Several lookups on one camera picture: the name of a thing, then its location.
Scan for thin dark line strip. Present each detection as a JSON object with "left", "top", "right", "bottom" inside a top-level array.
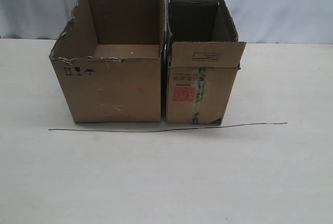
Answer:
[{"left": 48, "top": 122, "right": 288, "bottom": 133}]

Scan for printed cardboard box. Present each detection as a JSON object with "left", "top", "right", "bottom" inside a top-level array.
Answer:
[{"left": 165, "top": 0, "right": 246, "bottom": 124}]

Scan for torn open cardboard box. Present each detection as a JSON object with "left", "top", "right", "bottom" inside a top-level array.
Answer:
[{"left": 49, "top": 0, "right": 165, "bottom": 123}]

